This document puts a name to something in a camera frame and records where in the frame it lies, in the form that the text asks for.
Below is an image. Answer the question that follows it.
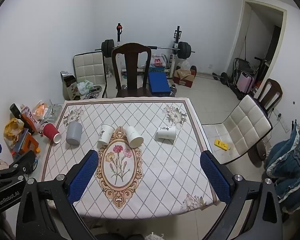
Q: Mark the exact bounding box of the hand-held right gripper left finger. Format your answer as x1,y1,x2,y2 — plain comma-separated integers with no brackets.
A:
16,149,99,240

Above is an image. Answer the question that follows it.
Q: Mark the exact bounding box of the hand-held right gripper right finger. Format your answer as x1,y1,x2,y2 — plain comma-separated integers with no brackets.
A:
200,150,283,240

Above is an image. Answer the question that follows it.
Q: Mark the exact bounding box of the red paper cup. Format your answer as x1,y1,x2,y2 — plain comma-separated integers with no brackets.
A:
42,122,62,144

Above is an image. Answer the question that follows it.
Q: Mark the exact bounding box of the grey plastic cup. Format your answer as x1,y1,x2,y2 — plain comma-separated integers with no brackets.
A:
66,121,83,146

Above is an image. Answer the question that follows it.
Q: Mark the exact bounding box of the white cup with black print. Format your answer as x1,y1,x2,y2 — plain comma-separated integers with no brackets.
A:
154,126,177,140
97,124,115,146

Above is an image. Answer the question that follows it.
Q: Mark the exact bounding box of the plain white paper cup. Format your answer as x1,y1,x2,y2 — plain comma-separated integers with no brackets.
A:
126,126,144,148

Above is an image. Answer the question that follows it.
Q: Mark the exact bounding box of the orange box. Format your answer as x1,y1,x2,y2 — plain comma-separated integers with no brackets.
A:
11,132,41,156

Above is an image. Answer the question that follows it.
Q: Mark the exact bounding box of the yellow plastic bag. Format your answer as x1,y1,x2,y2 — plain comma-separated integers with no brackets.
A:
3,118,25,143

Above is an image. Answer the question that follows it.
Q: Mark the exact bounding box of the yellow tape measure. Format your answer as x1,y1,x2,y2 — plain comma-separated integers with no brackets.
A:
214,139,229,151

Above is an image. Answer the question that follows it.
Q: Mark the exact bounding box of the orange snack bag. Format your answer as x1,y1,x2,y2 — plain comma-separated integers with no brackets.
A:
31,100,49,121

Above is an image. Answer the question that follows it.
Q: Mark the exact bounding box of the clear plastic container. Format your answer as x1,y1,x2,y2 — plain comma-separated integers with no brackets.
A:
44,104,63,122

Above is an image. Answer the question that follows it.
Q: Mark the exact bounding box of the white padded chair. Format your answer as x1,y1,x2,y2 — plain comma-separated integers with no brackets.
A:
73,51,108,99
202,95,273,166

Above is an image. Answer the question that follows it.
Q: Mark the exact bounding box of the floral printed tablecloth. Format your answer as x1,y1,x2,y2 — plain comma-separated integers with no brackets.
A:
41,97,221,219

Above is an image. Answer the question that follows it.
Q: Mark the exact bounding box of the blue denim cloth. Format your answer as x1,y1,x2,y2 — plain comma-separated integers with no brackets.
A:
263,123,300,214

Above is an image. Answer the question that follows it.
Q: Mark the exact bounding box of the brown paper carton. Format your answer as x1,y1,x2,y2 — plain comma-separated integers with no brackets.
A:
60,71,81,101

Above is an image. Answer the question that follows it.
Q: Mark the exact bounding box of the white power strip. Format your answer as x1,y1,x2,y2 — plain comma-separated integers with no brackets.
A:
273,108,290,133

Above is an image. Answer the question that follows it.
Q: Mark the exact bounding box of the green plastic bag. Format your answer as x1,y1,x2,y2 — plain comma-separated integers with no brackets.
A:
77,80,94,94

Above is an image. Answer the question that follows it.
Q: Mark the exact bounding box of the pink suitcase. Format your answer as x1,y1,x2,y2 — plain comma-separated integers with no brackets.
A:
236,71,256,94

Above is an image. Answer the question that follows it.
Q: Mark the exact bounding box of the black dumbbell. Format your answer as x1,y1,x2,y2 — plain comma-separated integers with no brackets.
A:
212,72,231,84

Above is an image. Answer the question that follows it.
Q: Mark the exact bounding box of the dark wooden chair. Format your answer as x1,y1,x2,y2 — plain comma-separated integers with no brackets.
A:
252,78,283,117
111,43,153,98

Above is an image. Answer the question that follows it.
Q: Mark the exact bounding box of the brown cardboard box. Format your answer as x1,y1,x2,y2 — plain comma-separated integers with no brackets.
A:
173,67,196,88

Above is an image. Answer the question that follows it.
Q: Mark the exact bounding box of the black folding cart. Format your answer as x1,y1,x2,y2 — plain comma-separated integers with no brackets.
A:
232,57,252,81

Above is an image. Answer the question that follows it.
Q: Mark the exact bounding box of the black scooter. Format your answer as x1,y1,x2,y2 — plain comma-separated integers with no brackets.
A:
252,56,268,81

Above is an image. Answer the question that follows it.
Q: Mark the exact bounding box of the white red printed plastic bag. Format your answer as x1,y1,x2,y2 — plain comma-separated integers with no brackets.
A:
150,53,167,68

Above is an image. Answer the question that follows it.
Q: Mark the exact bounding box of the black barbell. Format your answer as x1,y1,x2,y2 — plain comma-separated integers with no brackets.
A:
94,39,196,59

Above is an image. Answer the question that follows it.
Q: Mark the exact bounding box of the white weight rack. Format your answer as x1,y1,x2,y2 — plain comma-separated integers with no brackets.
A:
114,23,183,78

